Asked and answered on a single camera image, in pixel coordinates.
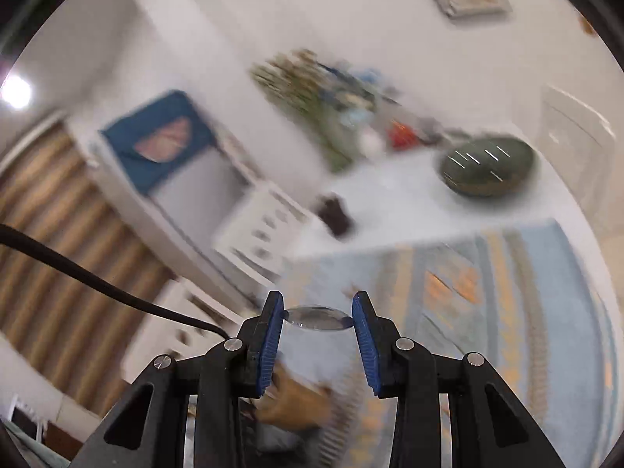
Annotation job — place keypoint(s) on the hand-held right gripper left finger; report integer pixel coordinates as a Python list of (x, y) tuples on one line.
[(270, 346)]

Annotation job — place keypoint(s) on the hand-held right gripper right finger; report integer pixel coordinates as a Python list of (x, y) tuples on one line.
[(368, 346)]

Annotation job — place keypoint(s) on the metal spoon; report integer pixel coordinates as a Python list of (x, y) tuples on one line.
[(317, 319)]

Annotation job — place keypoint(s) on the wooden utensil holder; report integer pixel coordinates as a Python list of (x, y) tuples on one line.
[(297, 399)]

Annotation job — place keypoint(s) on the white chair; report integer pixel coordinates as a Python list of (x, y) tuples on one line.
[(263, 226), (170, 321), (570, 141)]

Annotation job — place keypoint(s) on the blue patterned tablecloth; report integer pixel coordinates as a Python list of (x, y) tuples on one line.
[(487, 302)]

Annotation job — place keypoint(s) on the dark brown lidded cup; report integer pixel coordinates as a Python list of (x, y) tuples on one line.
[(335, 217)]

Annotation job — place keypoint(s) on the white refrigerator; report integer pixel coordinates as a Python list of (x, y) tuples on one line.
[(195, 204)]

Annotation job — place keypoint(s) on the white vase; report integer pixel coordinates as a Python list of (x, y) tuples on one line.
[(371, 144)]

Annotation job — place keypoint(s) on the red lidded teacup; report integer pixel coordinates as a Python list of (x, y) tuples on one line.
[(400, 135)]

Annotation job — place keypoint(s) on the dark green bowl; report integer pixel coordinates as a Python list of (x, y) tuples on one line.
[(487, 165)]

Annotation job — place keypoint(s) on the blue cloth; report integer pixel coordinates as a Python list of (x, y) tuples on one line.
[(156, 141)]

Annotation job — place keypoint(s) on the glass vase with green stems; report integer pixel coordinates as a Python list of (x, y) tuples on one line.
[(307, 102)]

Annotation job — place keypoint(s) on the blue and white flowers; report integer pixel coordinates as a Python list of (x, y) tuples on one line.
[(360, 87)]

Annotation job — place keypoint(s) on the ceiling light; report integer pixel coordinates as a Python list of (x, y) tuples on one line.
[(14, 90)]

